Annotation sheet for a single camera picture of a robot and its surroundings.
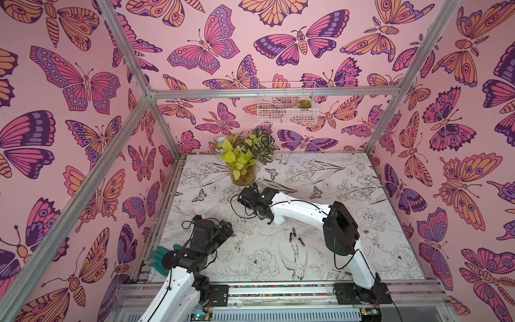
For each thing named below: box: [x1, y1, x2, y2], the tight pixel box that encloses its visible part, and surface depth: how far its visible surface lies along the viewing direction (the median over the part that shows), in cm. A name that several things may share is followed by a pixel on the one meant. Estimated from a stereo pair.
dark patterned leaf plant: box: [252, 128, 280, 166], surface depth 96 cm
